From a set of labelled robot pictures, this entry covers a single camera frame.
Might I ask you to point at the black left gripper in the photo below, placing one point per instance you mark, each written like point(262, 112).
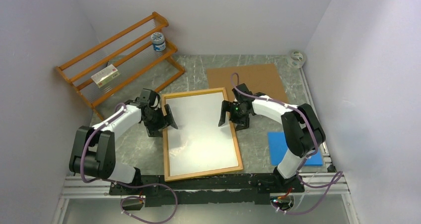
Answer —
point(153, 129)

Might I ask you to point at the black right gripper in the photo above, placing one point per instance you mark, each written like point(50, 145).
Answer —
point(229, 106)

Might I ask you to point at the printed building photo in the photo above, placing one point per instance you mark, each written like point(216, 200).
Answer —
point(200, 133)

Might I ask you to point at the yellow wooden picture frame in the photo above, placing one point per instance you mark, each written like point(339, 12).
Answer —
point(197, 176)

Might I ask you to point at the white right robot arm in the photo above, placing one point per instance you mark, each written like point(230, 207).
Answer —
point(302, 130)

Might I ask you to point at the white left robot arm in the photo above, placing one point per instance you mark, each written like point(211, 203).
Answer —
point(93, 154)

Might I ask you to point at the brown backing board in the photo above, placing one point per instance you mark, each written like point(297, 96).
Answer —
point(258, 78)

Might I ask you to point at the blue foam pad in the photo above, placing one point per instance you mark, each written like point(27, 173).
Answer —
point(278, 148)

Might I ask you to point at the orange wooden rack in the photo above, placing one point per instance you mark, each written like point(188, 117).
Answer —
point(131, 52)

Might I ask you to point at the small white green box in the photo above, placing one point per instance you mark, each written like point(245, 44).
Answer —
point(105, 75)

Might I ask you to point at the clear tape roll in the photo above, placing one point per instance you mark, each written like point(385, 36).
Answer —
point(296, 59)

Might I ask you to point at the blue white round jar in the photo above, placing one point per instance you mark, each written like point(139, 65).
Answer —
point(158, 41)

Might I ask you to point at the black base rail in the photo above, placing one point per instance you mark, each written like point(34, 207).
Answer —
point(171, 197)

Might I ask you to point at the aluminium extrusion rail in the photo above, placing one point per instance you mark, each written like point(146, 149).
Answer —
point(82, 186)

